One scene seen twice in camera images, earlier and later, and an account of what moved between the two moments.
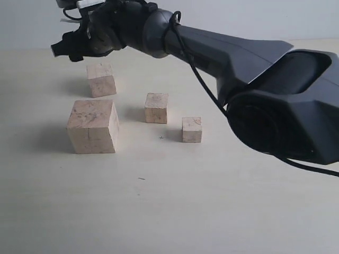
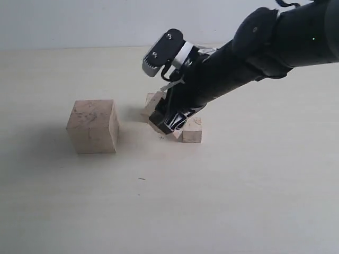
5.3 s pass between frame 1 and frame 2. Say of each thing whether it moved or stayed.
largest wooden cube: stayed
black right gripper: moved
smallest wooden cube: stayed
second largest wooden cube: moved
